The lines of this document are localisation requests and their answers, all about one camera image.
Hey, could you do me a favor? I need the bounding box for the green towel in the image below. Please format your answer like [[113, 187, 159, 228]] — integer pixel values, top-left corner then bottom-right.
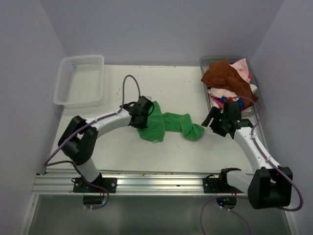
[[137, 101, 205, 142]]

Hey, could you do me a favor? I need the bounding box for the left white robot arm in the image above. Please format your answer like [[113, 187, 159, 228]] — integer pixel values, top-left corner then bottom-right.
[[58, 96, 155, 192]]

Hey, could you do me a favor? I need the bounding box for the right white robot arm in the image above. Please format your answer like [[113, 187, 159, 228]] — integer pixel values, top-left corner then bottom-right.
[[202, 101, 293, 209]]

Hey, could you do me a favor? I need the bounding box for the magenta towel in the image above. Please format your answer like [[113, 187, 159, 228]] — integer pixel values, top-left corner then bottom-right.
[[209, 73, 257, 107]]

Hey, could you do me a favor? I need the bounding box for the blue towel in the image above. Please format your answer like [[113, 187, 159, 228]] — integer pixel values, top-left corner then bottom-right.
[[217, 96, 244, 110]]

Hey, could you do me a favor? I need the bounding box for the white towel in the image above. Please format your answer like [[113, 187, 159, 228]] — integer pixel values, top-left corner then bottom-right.
[[208, 84, 257, 111]]

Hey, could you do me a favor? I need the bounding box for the brown towel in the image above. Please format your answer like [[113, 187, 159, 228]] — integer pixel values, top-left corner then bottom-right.
[[201, 59, 259, 109]]

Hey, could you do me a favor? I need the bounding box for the light pink towel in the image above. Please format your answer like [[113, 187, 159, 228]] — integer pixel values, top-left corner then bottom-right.
[[207, 58, 251, 98]]

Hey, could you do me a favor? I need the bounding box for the white plastic basket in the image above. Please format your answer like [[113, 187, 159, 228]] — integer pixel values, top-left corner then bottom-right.
[[53, 55, 105, 108]]

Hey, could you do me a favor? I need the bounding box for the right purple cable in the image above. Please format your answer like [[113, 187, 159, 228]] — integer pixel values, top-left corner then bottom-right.
[[200, 95, 304, 235]]

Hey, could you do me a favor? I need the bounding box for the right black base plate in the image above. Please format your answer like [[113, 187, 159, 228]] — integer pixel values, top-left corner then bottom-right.
[[202, 177, 235, 194]]

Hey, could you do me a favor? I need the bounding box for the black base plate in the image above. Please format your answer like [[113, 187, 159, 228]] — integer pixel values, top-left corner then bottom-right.
[[71, 177, 117, 193], [202, 177, 235, 194]]

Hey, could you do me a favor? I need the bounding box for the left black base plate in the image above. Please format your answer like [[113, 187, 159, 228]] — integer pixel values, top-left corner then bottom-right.
[[71, 177, 117, 193]]

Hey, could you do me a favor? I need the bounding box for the aluminium mounting rail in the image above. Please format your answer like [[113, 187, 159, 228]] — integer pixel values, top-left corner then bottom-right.
[[33, 170, 250, 196]]

